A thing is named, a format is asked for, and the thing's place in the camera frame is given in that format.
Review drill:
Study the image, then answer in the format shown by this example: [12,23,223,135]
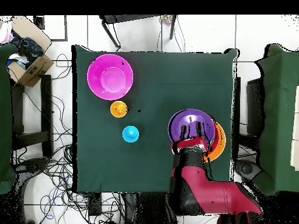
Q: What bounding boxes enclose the red bowl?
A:
[207,122,222,155]

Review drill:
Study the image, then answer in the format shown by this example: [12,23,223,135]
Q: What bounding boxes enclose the dark blue cloth bundle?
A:
[10,30,44,68]

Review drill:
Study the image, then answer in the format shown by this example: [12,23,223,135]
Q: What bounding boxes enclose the tangle of floor cables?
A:
[13,53,124,224]

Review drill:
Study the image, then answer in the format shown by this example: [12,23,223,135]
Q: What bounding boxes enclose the dark green table cloth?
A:
[71,44,239,193]

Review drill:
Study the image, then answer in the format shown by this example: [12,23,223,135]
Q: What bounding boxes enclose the black bench frame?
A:
[10,74,53,159]

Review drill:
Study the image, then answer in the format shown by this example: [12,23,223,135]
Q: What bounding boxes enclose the blue cup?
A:
[121,125,140,144]

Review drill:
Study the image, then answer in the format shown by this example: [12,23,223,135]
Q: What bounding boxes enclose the pink bowl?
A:
[86,54,134,101]

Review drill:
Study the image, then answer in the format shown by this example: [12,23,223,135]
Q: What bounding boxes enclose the black box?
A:
[246,78,265,137]

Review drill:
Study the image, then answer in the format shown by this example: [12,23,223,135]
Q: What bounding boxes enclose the cardboard box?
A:
[6,16,55,88]

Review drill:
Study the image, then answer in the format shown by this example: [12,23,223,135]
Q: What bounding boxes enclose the purple bowl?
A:
[167,108,216,146]

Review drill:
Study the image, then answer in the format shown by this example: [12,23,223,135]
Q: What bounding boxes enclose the green cloth covered table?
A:
[0,43,18,195]
[253,43,299,195]

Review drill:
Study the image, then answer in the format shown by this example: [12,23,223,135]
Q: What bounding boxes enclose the orange bowl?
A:
[202,122,227,162]

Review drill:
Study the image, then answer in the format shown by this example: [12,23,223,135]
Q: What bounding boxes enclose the black metal stool frame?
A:
[99,15,178,51]

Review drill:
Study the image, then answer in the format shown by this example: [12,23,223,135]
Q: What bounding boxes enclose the pink white cloth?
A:
[0,22,13,44]

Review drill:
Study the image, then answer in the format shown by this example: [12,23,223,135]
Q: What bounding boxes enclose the orange cup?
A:
[110,100,128,118]

